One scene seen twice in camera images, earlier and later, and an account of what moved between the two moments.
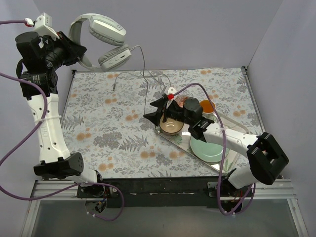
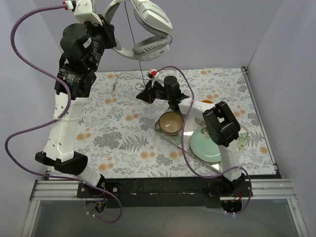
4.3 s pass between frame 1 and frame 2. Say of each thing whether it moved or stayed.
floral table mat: stayed
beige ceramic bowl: stayed
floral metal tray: stayed
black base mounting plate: stayed
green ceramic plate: stayed
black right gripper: moved
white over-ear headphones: moved
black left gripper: moved
